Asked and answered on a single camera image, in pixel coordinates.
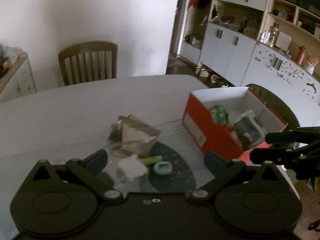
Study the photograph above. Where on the green patterned pouch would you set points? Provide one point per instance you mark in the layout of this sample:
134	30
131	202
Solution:
219	115

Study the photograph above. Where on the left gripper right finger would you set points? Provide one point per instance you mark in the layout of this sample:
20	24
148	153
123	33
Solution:
226	173

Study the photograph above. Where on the dark wooden chair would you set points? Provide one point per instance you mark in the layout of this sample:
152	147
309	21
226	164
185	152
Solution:
89	61

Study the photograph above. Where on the red white cardboard box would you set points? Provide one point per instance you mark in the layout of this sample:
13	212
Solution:
230	121

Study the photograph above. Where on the green foam tube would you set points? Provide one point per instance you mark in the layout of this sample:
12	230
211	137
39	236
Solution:
151	160

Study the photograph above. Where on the copper bottle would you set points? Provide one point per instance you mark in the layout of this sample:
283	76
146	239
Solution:
301	55

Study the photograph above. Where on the patterned paper snack bag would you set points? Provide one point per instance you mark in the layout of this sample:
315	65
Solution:
132	136

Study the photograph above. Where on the white cloth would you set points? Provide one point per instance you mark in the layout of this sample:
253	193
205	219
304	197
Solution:
132	167

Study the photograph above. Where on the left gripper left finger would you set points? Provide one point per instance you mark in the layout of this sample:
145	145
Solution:
84	172

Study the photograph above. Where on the teal small case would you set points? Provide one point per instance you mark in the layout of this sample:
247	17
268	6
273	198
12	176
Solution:
163	168

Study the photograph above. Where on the white wall cabinet unit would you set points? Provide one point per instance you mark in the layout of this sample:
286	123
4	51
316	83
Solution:
257	41

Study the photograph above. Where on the white drawer cabinet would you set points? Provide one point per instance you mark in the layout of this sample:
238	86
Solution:
18	81

